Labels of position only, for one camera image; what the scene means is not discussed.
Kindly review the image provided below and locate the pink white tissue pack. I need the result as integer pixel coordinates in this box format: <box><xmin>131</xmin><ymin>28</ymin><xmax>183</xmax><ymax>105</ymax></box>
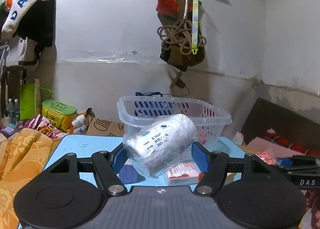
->
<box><xmin>256</xmin><ymin>151</ymin><xmax>277</xmax><ymax>165</ymax></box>

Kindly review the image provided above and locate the purple white small box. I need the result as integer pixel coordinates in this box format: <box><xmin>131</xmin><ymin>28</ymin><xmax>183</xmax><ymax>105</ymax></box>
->
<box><xmin>118</xmin><ymin>165</ymin><xmax>145</xmax><ymax>185</ymax></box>

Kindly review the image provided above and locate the pink thank you card box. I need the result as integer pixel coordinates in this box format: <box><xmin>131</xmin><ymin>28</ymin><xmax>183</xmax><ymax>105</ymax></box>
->
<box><xmin>164</xmin><ymin>162</ymin><xmax>200</xmax><ymax>186</ymax></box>

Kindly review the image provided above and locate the white bandage roll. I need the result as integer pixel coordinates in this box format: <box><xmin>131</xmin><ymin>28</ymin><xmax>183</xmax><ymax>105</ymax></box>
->
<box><xmin>123</xmin><ymin>114</ymin><xmax>197</xmax><ymax>178</ymax></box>

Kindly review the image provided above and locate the pink bed sheet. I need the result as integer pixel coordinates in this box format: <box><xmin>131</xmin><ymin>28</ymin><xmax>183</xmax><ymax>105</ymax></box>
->
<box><xmin>247</xmin><ymin>137</ymin><xmax>304</xmax><ymax>158</ymax></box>

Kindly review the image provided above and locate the dark wooden headboard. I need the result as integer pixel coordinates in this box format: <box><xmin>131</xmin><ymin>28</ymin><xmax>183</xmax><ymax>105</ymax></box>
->
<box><xmin>241</xmin><ymin>98</ymin><xmax>319</xmax><ymax>155</ymax></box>

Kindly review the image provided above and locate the orange patterned blanket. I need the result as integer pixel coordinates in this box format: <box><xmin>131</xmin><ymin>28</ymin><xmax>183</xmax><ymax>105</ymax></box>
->
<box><xmin>0</xmin><ymin>129</ymin><xmax>61</xmax><ymax>228</ymax></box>

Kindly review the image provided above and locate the white tube bottle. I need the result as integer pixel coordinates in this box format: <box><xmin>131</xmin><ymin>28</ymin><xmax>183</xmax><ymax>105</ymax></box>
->
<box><xmin>71</xmin><ymin>114</ymin><xmax>87</xmax><ymax>135</ymax></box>

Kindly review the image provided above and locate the cardboard box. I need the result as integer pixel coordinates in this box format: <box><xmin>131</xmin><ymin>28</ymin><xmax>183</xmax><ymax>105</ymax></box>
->
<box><xmin>86</xmin><ymin>118</ymin><xmax>125</xmax><ymax>137</ymax></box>

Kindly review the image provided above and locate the floral pink cloth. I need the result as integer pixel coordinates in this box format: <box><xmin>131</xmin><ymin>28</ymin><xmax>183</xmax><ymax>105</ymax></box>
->
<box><xmin>24</xmin><ymin>114</ymin><xmax>67</xmax><ymax>139</ymax></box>

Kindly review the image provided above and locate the yellow green tin box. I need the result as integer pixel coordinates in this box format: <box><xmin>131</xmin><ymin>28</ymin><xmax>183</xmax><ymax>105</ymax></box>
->
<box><xmin>42</xmin><ymin>99</ymin><xmax>77</xmax><ymax>131</ymax></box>

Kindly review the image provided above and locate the plastic water bottle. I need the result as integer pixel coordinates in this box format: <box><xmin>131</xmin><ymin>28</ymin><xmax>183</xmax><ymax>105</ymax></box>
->
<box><xmin>14</xmin><ymin>99</ymin><xmax>20</xmax><ymax>123</ymax></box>

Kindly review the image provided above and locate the green paper bag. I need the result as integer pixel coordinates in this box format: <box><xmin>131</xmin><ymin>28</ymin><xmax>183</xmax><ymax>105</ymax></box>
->
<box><xmin>20</xmin><ymin>79</ymin><xmax>42</xmax><ymax>121</ymax></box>

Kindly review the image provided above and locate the clear plastic basket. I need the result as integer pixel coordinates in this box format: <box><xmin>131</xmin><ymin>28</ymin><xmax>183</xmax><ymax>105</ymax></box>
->
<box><xmin>117</xmin><ymin>95</ymin><xmax>233</xmax><ymax>153</ymax></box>

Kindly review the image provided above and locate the dark brown hanging bag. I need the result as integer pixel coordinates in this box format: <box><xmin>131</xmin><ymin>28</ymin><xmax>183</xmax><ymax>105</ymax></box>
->
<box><xmin>157</xmin><ymin>19</ymin><xmax>207</xmax><ymax>72</ymax></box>

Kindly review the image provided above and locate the black hanging garment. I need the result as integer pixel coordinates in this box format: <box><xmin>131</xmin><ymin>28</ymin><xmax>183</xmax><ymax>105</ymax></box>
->
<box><xmin>16</xmin><ymin>0</ymin><xmax>56</xmax><ymax>66</ymax></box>

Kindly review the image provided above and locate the coiled brown rope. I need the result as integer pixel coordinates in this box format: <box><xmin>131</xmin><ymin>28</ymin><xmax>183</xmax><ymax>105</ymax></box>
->
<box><xmin>157</xmin><ymin>18</ymin><xmax>208</xmax><ymax>56</ymax></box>

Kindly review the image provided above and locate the yellow green lanyard strap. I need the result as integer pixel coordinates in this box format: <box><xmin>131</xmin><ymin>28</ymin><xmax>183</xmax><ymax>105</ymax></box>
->
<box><xmin>191</xmin><ymin>0</ymin><xmax>200</xmax><ymax>55</ymax></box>

